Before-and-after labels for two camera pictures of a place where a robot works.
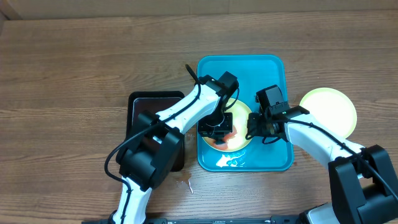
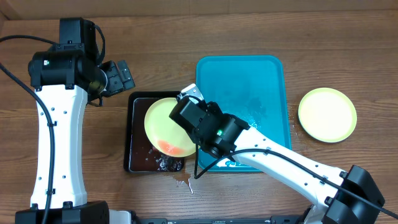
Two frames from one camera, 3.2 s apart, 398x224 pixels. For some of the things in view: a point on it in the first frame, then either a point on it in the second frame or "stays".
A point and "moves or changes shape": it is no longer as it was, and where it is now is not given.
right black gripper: x=253 y=125 to x=182 y=109
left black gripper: x=205 y=132 to x=117 y=83
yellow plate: x=332 y=109 stays
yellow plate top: x=240 y=111 moves or changes shape
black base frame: x=305 y=219 stays
